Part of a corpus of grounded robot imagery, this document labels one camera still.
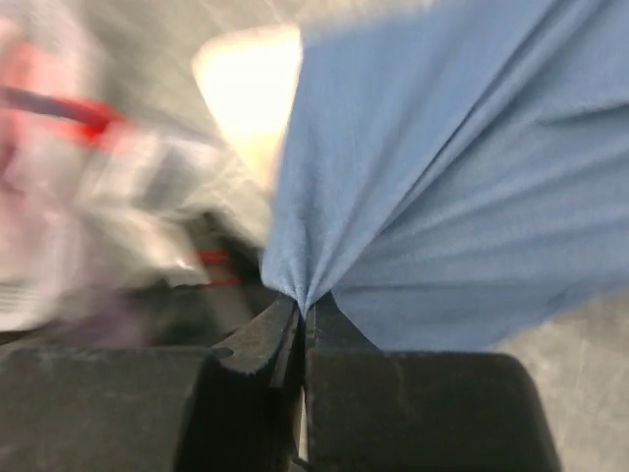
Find cream bear print pillow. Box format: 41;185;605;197
192;24;303;193

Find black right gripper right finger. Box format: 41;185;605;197
305;297;562;472

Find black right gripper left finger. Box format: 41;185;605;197
1;297;301;471

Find blue fabric pillowcase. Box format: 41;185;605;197
261;1;628;350

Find white plastic laundry basket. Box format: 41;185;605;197
1;2;219;332

